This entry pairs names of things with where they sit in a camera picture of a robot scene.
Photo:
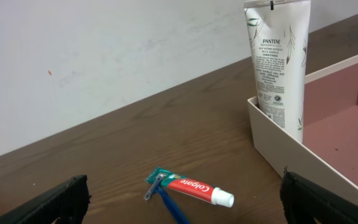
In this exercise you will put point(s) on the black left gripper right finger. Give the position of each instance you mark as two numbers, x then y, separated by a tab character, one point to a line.
306	202

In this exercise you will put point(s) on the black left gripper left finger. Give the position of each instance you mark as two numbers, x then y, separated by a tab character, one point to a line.
66	203

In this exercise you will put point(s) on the white Pantene conditioner tube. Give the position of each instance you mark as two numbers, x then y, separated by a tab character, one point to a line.
278	37

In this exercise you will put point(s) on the white cardboard box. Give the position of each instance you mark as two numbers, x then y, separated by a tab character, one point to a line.
328	153

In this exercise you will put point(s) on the blue disposable razor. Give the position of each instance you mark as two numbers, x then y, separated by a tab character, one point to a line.
172	207

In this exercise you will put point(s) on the red Colgate toothpaste tube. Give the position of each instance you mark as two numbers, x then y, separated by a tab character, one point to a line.
192	187

